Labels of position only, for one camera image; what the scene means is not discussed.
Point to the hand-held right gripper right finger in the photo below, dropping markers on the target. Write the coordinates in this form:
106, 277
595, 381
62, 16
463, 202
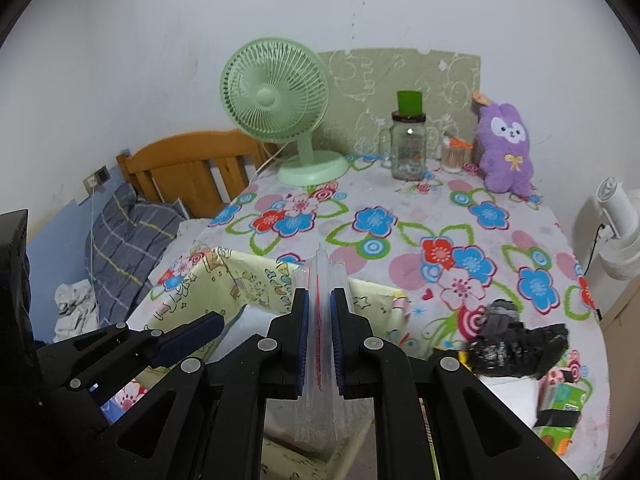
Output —
343, 345

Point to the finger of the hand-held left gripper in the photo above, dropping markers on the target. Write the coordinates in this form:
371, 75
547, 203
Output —
195, 332

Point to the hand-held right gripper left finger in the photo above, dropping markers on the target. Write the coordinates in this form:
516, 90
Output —
301, 340

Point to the clear zip bag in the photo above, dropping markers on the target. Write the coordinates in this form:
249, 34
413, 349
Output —
320, 280

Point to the pale yellow fabric storage box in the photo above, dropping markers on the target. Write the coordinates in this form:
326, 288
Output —
250, 280

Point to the yellow cartoon tissue packet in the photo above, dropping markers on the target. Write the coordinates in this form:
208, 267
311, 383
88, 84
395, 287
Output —
463, 357

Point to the white tissue pack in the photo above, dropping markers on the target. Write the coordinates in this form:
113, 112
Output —
505, 392

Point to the white soft pack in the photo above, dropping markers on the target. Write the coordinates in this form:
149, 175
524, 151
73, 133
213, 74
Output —
247, 322

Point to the crumpled white cloth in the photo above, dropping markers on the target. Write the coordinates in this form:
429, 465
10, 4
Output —
72, 305

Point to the white blanket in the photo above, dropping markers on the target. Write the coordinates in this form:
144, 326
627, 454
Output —
192, 227

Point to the grey plaid pillow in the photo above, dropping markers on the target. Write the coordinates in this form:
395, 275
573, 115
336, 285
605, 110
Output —
125, 245

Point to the floral tablecloth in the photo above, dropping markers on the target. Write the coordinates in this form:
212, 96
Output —
400, 220

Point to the wooden bed headboard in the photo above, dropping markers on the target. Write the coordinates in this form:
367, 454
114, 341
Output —
190, 160

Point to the black crumpled plastic bag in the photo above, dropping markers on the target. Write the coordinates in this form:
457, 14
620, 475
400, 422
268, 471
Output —
520, 350

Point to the glass mug jar green lid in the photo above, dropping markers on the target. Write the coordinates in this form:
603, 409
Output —
407, 155

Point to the cotton swab jar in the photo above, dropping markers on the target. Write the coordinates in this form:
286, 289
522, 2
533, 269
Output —
452, 157

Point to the green tissue packet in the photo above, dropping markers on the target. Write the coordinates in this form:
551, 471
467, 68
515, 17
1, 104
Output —
562, 400

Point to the green desk fan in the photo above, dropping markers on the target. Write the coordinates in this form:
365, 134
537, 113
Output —
275, 95

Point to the purple plush rabbit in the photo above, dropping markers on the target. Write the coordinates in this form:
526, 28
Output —
502, 155

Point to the green patterned wallpaper sheet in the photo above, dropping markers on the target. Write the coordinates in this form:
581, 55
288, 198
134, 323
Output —
360, 85

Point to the white standing fan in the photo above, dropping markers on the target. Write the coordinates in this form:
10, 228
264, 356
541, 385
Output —
617, 230

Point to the wall socket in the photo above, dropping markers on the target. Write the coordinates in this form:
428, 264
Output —
97, 176

